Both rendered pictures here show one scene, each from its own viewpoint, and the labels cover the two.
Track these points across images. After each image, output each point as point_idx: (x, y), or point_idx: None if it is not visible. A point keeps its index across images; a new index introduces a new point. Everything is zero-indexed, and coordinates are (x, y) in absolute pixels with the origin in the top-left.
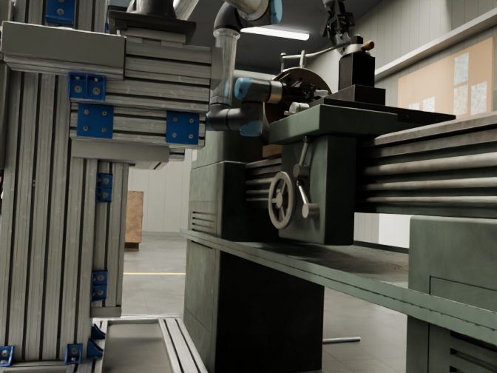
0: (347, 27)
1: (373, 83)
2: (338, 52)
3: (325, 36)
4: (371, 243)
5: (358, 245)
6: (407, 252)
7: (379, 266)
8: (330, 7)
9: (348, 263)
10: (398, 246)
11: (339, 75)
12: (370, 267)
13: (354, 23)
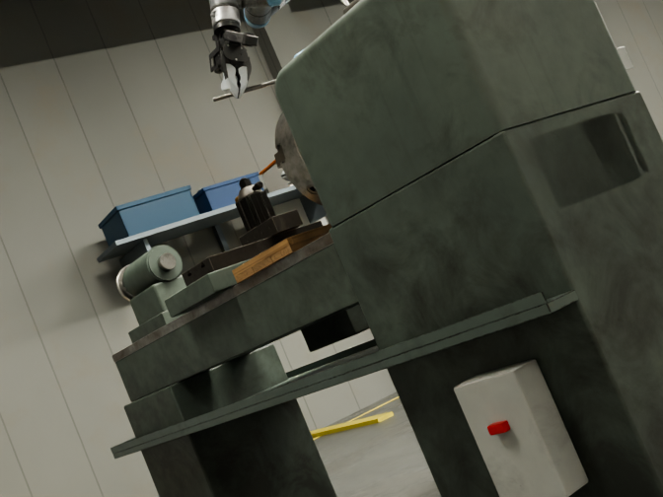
0: (222, 71)
1: (245, 225)
2: (245, 89)
3: (252, 44)
4: (303, 380)
5: (326, 378)
6: (261, 399)
7: (299, 379)
8: (233, 31)
9: (323, 369)
10: (269, 390)
11: (269, 204)
12: (305, 376)
13: (210, 69)
